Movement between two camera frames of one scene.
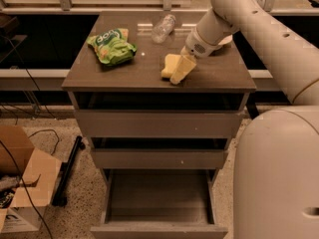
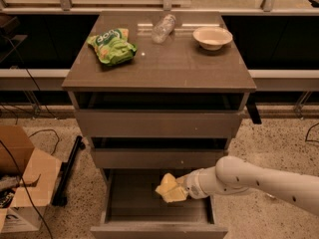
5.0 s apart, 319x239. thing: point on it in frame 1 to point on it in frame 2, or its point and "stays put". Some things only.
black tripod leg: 60,198 stays put
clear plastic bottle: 162,30 stays put
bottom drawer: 159,203 stays put
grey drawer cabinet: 158,143 stays put
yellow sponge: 170,63 to 168,181
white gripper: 195,45 to 191,185
